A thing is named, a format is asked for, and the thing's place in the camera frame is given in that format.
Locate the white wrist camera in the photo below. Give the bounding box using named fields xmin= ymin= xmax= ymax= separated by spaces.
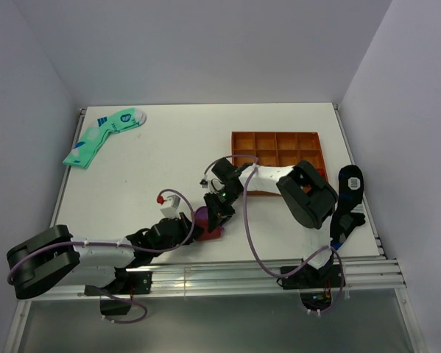
xmin=200 ymin=177 xmax=224 ymax=193
xmin=157 ymin=195 xmax=180 ymax=218

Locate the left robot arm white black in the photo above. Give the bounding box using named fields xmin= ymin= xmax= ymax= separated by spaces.
xmin=7 ymin=214 xmax=203 ymax=300

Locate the maroon purple orange sock pair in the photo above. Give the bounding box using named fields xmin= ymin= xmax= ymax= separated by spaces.
xmin=192 ymin=206 xmax=225 ymax=243

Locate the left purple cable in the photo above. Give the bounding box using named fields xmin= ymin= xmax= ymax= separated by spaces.
xmin=7 ymin=188 xmax=196 ymax=324

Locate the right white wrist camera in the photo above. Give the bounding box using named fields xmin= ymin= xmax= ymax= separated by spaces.
xmin=200 ymin=177 xmax=224 ymax=193

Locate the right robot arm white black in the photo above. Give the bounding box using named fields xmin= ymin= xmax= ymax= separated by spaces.
xmin=200 ymin=155 xmax=338 ymax=278

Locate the mint green sock pair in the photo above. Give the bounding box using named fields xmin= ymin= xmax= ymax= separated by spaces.
xmin=63 ymin=107 xmax=147 ymax=169

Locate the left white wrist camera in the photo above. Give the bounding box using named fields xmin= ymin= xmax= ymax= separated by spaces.
xmin=157 ymin=195 xmax=180 ymax=218

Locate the aluminium table front rail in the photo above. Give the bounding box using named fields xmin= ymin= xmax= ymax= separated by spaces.
xmin=19 ymin=257 xmax=407 ymax=301

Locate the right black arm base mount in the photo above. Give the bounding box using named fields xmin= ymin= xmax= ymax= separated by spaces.
xmin=276 ymin=265 xmax=345 ymax=311

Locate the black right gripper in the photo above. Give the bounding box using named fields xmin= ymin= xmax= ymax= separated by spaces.
xmin=204 ymin=186 xmax=242 ymax=232

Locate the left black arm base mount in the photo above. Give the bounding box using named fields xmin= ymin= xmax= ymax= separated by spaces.
xmin=84 ymin=270 xmax=152 ymax=324

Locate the black blue sock pair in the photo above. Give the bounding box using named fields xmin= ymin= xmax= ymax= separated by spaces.
xmin=330 ymin=165 xmax=366 ymax=250

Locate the orange compartment tray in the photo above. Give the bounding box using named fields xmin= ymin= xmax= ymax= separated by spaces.
xmin=231 ymin=132 xmax=328 ymax=196

